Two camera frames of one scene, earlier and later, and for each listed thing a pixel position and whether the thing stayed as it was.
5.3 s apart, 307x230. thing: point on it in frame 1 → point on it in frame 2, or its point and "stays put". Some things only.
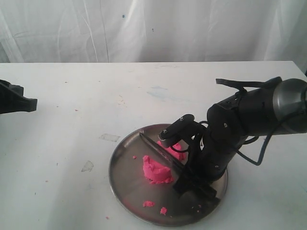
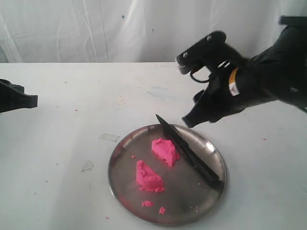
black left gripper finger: (12, 99) stays put
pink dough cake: (155, 173) → (147, 179)
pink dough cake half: (175, 150) → (165, 149)
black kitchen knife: (182, 173) → (203, 165)
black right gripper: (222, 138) → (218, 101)
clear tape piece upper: (109, 137) stays put
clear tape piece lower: (88, 167) stays put
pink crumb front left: (148, 203) stays put
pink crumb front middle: (163, 210) stays put
